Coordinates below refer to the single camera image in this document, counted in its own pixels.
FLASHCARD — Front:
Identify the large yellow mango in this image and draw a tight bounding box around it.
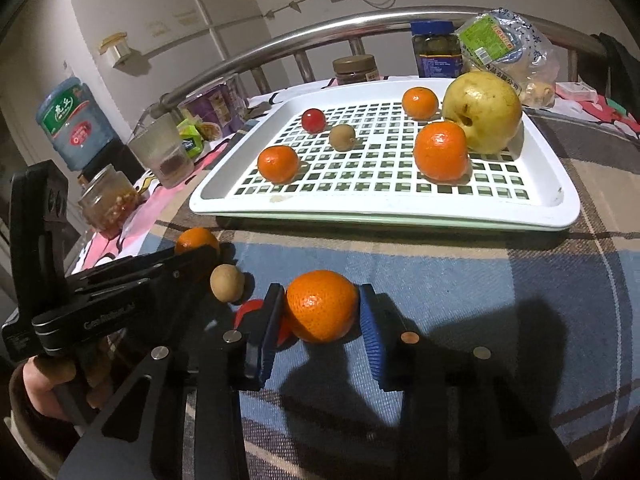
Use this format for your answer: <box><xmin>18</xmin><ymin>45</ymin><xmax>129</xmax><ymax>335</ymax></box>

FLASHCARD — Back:
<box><xmin>442</xmin><ymin>71</ymin><xmax>523</xmax><ymax>155</ymax></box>

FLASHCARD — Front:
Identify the green snack packet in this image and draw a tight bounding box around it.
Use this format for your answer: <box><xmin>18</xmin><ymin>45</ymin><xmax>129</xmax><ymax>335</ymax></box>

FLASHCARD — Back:
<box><xmin>177</xmin><ymin>120</ymin><xmax>223</xmax><ymax>158</ymax></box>

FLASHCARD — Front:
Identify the person's left hand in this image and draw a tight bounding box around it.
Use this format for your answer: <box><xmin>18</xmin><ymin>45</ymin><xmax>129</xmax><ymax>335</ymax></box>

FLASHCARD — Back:
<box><xmin>9</xmin><ymin>340</ymin><xmax>117</xmax><ymax>423</ymax></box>

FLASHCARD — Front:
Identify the white perforated plastic tray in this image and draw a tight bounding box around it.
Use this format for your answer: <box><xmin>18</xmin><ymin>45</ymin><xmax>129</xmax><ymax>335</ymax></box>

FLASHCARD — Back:
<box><xmin>189</xmin><ymin>77</ymin><xmax>582</xmax><ymax>231</ymax></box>

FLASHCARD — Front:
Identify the clear plastic food bag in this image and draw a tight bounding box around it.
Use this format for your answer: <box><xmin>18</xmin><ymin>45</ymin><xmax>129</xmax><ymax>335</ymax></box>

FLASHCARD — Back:
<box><xmin>457</xmin><ymin>8</ymin><xmax>560</xmax><ymax>108</ymax></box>

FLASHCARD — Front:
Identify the ribbed glass cup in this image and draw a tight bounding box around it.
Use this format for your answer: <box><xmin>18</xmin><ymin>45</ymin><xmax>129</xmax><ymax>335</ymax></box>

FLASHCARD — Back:
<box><xmin>127</xmin><ymin>112</ymin><xmax>193</xmax><ymax>190</ymax></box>

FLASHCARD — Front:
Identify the blue water dispenser bottle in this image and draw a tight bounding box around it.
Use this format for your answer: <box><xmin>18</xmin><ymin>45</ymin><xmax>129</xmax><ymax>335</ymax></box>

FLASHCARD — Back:
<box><xmin>35</xmin><ymin>77</ymin><xmax>118</xmax><ymax>171</ymax></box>

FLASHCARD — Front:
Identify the purple snack container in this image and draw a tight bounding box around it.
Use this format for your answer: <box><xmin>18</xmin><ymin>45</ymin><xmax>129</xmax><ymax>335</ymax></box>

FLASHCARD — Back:
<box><xmin>177</xmin><ymin>82</ymin><xmax>248</xmax><ymax>138</ymax></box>

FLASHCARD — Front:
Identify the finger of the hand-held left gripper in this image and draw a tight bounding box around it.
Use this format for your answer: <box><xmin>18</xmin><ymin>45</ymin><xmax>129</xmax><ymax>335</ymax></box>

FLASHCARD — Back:
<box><xmin>65</xmin><ymin>244</ymin><xmax>222</xmax><ymax>286</ymax></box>
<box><xmin>72</xmin><ymin>277</ymin><xmax>173</xmax><ymax>306</ymax></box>

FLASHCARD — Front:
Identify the small white box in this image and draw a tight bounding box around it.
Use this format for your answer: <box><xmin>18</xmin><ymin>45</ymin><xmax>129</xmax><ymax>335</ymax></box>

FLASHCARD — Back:
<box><xmin>555</xmin><ymin>81</ymin><xmax>598</xmax><ymax>103</ymax></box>

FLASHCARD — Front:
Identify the red cherry tomato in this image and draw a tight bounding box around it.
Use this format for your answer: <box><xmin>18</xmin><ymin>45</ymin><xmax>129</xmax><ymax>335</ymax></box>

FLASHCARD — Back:
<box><xmin>301</xmin><ymin>108</ymin><xmax>327</xmax><ymax>134</ymax></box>
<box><xmin>234</xmin><ymin>299</ymin><xmax>297</xmax><ymax>347</ymax></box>

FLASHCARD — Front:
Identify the brown longan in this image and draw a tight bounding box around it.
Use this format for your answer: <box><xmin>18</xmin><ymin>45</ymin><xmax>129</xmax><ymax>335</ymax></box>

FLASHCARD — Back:
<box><xmin>209</xmin><ymin>263</ymin><xmax>246</xmax><ymax>303</ymax></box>
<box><xmin>329</xmin><ymin>124</ymin><xmax>357</xmax><ymax>152</ymax></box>

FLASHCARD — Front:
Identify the black backpack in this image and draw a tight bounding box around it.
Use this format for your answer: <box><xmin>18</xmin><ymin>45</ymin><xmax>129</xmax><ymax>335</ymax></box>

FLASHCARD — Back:
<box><xmin>592</xmin><ymin>32</ymin><xmax>640</xmax><ymax>128</ymax></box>

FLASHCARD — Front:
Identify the beige wall holder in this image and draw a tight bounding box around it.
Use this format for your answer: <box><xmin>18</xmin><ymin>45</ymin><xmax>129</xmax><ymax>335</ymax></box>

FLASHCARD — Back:
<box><xmin>98</xmin><ymin>32</ymin><xmax>133</xmax><ymax>68</ymax></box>

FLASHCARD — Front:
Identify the jar with brown lid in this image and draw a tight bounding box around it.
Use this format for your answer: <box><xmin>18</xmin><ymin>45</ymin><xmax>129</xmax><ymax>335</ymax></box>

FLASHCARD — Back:
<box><xmin>332</xmin><ymin>54</ymin><xmax>377</xmax><ymax>86</ymax></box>

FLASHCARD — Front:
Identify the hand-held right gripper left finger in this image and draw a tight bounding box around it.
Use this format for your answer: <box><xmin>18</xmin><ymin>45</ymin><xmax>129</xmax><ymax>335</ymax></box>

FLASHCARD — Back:
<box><xmin>57</xmin><ymin>282</ymin><xmax>287</xmax><ymax>480</ymax></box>

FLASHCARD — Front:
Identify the small orange tangerine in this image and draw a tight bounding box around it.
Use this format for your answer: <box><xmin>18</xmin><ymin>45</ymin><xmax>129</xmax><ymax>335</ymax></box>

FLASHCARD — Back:
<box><xmin>174</xmin><ymin>227</ymin><xmax>221</xmax><ymax>256</ymax></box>

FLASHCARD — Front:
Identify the metal bed rail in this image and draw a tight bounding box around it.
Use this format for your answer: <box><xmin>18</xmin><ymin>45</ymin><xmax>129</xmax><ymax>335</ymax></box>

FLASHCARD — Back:
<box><xmin>152</xmin><ymin>7</ymin><xmax>608</xmax><ymax>118</ymax></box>

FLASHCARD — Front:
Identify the dark jar with blue lid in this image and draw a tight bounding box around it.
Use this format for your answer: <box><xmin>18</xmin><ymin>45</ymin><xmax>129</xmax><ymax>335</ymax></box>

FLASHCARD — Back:
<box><xmin>411</xmin><ymin>20</ymin><xmax>462</xmax><ymax>80</ymax></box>

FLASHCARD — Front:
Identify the large orange tangerine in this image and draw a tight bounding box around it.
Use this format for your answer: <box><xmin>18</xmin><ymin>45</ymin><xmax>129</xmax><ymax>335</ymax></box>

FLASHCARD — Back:
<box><xmin>413</xmin><ymin>121</ymin><xmax>470</xmax><ymax>183</ymax></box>

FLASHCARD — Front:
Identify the glass jar with pickles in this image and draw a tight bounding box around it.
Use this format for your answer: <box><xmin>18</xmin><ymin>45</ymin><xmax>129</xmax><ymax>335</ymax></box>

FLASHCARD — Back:
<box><xmin>77</xmin><ymin>164</ymin><xmax>141</xmax><ymax>240</ymax></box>

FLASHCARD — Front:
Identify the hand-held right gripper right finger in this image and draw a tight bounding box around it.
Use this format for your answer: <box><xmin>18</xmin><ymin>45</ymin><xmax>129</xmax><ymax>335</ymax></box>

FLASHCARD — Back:
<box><xmin>358</xmin><ymin>283</ymin><xmax>583</xmax><ymax>480</ymax></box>

